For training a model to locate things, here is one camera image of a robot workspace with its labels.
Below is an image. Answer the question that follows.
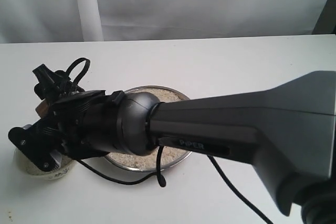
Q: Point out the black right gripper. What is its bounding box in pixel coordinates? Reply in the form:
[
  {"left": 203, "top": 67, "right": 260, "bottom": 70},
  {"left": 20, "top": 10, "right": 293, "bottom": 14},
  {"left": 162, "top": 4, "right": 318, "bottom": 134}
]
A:
[{"left": 8, "top": 90, "right": 121, "bottom": 171}]

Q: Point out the brown wooden cup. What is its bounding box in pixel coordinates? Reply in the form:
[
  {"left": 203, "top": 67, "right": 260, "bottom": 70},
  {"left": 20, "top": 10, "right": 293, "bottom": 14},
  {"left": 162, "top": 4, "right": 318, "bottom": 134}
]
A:
[{"left": 35, "top": 100, "right": 49, "bottom": 118}]

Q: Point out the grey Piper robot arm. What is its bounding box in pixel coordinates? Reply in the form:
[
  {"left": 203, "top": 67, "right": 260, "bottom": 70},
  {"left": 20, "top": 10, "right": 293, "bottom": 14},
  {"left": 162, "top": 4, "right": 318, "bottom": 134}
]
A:
[{"left": 8, "top": 71, "right": 335, "bottom": 223}]

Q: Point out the white ceramic rice bowl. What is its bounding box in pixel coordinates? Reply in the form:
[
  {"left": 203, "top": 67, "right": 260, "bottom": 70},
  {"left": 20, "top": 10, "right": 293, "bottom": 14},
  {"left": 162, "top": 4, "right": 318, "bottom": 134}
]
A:
[{"left": 13, "top": 147, "right": 76, "bottom": 181}]

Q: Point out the round steel rice tray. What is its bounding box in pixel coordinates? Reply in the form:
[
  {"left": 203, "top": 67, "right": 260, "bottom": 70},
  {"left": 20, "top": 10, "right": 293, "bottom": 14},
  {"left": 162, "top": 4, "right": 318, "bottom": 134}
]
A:
[{"left": 104, "top": 86, "right": 191, "bottom": 173}]

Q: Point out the white backdrop curtain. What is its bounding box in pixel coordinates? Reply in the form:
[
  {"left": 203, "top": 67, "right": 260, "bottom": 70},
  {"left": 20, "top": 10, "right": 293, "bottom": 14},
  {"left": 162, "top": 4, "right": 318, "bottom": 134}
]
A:
[{"left": 1, "top": 0, "right": 327, "bottom": 44}]

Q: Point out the white vertical pole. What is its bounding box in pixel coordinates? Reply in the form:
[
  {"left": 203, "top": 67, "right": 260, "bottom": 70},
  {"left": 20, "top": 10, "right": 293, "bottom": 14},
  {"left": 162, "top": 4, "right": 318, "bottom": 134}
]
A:
[{"left": 77, "top": 0, "right": 104, "bottom": 41}]

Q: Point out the thin black camera cable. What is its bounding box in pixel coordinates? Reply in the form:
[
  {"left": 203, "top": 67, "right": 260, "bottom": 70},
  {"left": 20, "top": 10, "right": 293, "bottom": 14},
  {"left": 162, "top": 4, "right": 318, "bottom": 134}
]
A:
[{"left": 77, "top": 145, "right": 166, "bottom": 188}]

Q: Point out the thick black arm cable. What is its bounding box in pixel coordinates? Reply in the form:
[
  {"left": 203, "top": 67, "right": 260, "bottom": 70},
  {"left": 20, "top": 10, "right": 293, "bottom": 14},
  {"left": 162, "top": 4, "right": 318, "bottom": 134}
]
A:
[{"left": 207, "top": 154, "right": 275, "bottom": 224}]

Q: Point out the dark frame post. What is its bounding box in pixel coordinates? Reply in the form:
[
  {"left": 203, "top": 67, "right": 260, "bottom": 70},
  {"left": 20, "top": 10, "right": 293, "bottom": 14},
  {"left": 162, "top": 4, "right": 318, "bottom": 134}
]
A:
[{"left": 311, "top": 0, "right": 336, "bottom": 35}]

